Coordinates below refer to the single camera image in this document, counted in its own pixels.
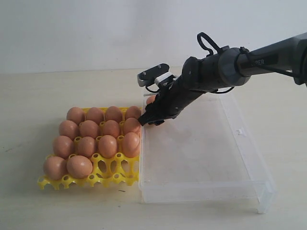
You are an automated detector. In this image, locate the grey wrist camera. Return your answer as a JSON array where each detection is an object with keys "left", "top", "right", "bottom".
[{"left": 137, "top": 63, "right": 177, "bottom": 88}]

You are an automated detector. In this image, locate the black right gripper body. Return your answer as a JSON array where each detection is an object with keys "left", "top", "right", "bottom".
[{"left": 143, "top": 74, "right": 202, "bottom": 126}]

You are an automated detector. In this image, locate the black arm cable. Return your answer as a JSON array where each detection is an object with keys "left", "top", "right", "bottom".
[{"left": 196, "top": 32, "right": 307, "bottom": 94}]

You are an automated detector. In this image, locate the brown egg second row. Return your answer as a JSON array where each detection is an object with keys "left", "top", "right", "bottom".
[{"left": 80, "top": 120, "right": 100, "bottom": 138}]

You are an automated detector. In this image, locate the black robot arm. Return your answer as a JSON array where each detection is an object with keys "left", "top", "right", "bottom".
[{"left": 137, "top": 32, "right": 307, "bottom": 126}]

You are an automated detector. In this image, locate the clear plastic box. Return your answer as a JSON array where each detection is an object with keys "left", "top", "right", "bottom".
[{"left": 139, "top": 93, "right": 276, "bottom": 214}]

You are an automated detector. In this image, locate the yellow plastic egg tray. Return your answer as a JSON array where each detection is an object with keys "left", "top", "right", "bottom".
[{"left": 37, "top": 106, "right": 142, "bottom": 190}]

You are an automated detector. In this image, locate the brown egg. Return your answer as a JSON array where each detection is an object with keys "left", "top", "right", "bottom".
[
  {"left": 105, "top": 106, "right": 123, "bottom": 123},
  {"left": 67, "top": 155, "right": 93, "bottom": 179},
  {"left": 77, "top": 137, "right": 96, "bottom": 158},
  {"left": 102, "top": 120, "right": 120, "bottom": 138},
  {"left": 85, "top": 107, "right": 105, "bottom": 125},
  {"left": 59, "top": 120, "right": 80, "bottom": 140},
  {"left": 66, "top": 107, "right": 85, "bottom": 125},
  {"left": 123, "top": 117, "right": 141, "bottom": 135},
  {"left": 125, "top": 105, "right": 141, "bottom": 120},
  {"left": 52, "top": 136, "right": 74, "bottom": 159},
  {"left": 98, "top": 135, "right": 118, "bottom": 159},
  {"left": 43, "top": 156, "right": 68, "bottom": 180},
  {"left": 146, "top": 95, "right": 155, "bottom": 105},
  {"left": 122, "top": 132, "right": 140, "bottom": 158}
]

